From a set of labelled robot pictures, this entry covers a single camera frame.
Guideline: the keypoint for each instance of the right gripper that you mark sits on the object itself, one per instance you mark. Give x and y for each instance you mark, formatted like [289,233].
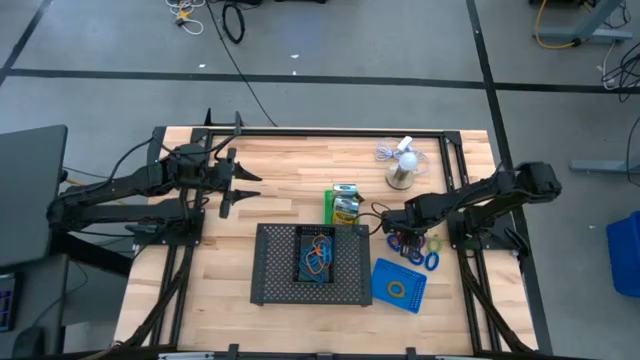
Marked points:
[410,217]

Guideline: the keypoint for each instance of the black aluminium table frame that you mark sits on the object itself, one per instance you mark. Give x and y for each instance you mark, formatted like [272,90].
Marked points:
[430,133]

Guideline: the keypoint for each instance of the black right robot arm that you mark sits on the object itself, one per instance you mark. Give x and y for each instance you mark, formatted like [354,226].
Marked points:
[480,192]

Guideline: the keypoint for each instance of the black computer mouse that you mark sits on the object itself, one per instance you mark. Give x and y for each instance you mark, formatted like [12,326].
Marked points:
[27,342]

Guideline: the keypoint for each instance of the black mesh basket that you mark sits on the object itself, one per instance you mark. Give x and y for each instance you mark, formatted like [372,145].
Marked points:
[314,230]

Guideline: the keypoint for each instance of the green plastic basket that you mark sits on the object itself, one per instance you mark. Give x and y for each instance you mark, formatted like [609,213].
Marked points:
[327,210]

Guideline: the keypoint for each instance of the computer keyboard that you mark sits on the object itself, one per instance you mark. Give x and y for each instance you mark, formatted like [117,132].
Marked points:
[6,305]

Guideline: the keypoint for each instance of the black power box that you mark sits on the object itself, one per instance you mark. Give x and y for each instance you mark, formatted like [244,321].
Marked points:
[156,137]

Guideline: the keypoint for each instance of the blue storage bin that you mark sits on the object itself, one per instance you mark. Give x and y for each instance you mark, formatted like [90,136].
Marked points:
[625,255]

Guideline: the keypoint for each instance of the black clamp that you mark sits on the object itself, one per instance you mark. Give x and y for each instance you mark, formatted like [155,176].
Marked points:
[233,350]
[238,122]
[411,354]
[208,119]

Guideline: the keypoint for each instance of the black perforated metal riser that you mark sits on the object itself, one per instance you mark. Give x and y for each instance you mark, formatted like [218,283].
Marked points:
[270,260]

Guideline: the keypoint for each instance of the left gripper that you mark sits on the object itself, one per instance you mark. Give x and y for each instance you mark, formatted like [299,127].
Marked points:
[217,177]

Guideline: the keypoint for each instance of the large yellow crayon box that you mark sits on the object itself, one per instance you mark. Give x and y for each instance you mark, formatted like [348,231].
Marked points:
[345,215]

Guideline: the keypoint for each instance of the blue plastic basket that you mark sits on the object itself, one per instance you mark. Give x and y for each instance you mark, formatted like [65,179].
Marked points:
[405,300]

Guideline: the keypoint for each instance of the long blue rubber band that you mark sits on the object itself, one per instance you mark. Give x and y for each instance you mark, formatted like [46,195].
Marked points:
[300,262]

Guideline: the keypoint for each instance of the grey desk foot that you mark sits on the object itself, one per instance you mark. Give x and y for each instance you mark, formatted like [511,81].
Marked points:
[600,165]

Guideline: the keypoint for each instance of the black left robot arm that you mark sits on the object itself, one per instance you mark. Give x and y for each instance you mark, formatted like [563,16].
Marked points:
[100,195]

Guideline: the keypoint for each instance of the grey desk base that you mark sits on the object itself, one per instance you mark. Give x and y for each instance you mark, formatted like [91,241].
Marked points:
[585,34]

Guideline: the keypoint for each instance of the dark grey desk top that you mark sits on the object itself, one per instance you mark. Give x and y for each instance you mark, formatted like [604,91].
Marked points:
[30,190]

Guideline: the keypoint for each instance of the silver metal rail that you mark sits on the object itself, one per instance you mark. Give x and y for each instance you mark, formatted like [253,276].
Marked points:
[185,357]

